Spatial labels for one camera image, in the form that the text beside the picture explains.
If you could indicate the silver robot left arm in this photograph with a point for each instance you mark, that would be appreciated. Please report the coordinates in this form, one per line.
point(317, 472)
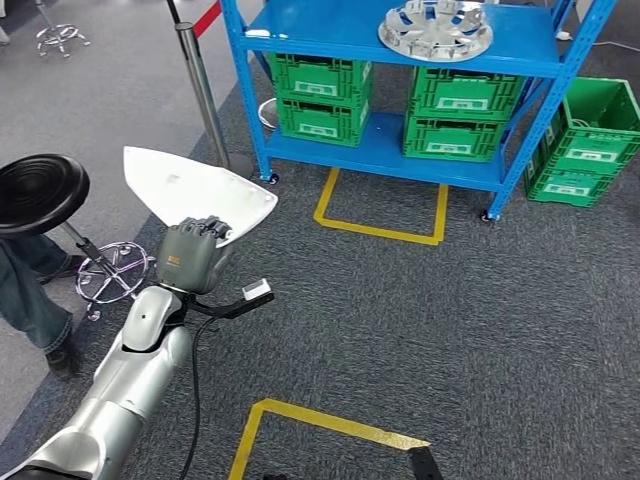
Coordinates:
point(120, 384)

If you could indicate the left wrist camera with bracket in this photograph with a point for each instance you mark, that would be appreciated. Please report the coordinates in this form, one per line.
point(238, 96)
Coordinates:
point(256, 290)

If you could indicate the steel stanchion post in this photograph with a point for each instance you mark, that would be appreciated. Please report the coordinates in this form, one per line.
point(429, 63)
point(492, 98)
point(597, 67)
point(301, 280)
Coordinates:
point(205, 99)

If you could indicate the red barrier belt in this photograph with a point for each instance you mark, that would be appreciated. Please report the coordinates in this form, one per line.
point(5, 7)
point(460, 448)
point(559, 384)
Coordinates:
point(207, 18)

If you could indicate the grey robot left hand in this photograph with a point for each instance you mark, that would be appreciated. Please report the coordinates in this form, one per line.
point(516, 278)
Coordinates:
point(190, 258)

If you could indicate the green plastic crate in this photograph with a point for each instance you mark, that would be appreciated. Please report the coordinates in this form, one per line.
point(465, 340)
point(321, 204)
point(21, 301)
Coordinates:
point(465, 89)
point(320, 122)
point(590, 182)
point(320, 79)
point(600, 106)
point(450, 136)

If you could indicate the black robot foot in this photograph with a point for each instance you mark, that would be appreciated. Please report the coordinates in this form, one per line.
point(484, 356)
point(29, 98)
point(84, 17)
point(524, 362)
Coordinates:
point(425, 464)
point(274, 477)

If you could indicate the thin black pole with base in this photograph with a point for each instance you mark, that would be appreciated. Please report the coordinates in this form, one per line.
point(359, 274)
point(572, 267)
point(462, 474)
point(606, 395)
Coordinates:
point(172, 10)

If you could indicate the person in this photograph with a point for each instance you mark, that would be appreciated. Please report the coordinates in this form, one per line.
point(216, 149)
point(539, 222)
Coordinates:
point(25, 298)

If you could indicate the silver wheel hubcap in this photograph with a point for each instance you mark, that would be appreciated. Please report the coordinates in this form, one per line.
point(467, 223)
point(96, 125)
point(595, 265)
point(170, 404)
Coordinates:
point(435, 33)

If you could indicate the blue metal shelf rack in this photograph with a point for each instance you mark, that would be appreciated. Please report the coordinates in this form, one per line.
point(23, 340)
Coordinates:
point(387, 146)

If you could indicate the white triangular panel part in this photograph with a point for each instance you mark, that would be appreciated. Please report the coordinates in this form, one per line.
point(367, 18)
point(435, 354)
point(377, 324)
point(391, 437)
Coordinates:
point(190, 185)

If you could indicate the stool with chrome base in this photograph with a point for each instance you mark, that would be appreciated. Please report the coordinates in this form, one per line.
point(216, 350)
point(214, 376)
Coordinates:
point(40, 192)
point(60, 33)

